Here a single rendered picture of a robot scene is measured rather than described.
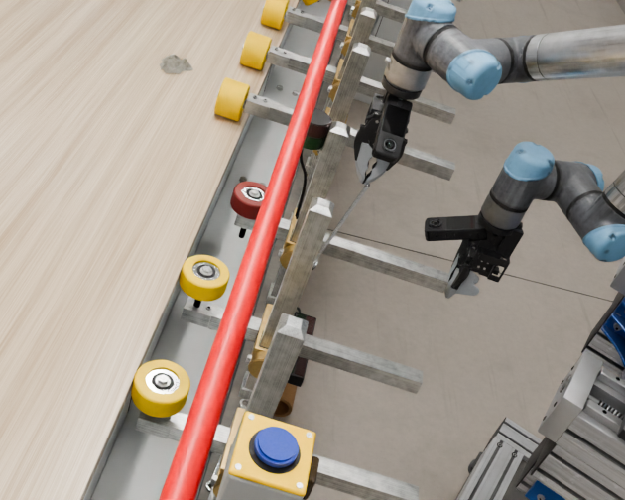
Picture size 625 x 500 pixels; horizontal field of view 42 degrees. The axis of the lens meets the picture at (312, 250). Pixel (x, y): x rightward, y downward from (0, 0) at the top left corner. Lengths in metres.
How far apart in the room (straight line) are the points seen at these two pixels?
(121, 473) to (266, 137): 1.14
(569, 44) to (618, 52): 0.09
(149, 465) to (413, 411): 1.27
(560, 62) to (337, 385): 1.45
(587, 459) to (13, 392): 0.86
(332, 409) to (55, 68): 1.26
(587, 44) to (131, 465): 0.99
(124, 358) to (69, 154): 0.49
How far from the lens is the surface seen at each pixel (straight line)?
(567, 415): 1.32
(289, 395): 2.32
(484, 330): 2.94
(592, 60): 1.29
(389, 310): 2.82
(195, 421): 0.21
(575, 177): 1.50
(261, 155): 2.18
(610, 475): 1.37
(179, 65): 1.88
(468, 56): 1.29
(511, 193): 1.46
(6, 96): 1.68
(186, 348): 1.61
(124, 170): 1.53
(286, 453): 0.73
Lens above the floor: 1.81
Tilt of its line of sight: 38 degrees down
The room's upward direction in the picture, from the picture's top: 21 degrees clockwise
